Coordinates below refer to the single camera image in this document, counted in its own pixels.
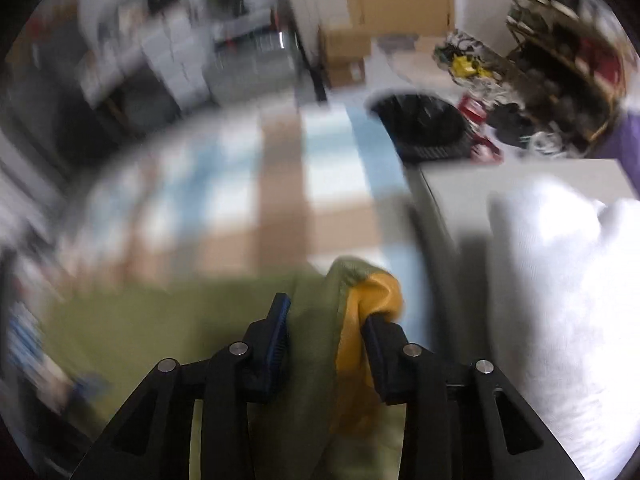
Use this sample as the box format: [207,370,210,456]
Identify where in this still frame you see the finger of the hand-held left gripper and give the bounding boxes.
[70,370,112,407]

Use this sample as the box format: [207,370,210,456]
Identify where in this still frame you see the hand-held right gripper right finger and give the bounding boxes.
[361,314,588,480]

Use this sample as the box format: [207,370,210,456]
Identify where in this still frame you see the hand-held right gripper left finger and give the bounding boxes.
[70,292,292,480]

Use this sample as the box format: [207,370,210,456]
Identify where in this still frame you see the green jacket with yellow sleeves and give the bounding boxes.
[45,255,407,480]

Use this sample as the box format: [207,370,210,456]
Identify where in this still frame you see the brown blue checked blanket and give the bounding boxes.
[65,102,428,306]

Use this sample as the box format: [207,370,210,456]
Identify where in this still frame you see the grey padded platform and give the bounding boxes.
[407,159,637,361]

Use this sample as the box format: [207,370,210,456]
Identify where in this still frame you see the folded white cloth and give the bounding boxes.
[486,177,640,480]

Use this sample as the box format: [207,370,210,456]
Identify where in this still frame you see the black round basket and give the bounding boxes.
[366,91,474,164]

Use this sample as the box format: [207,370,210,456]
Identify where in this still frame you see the red white shoes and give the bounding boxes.
[459,94,505,163]

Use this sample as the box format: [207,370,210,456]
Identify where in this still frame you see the small cardboard box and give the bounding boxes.
[322,57,368,89]

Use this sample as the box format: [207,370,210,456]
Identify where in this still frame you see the large cardboard box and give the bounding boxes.
[319,27,375,61]

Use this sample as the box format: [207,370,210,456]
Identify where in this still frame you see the pile of sandals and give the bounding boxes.
[434,30,502,92]

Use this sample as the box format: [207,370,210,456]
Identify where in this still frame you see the purple bag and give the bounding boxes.
[599,109,640,162]

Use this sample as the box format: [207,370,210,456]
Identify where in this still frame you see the wooden shoe rack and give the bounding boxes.
[504,0,632,157]

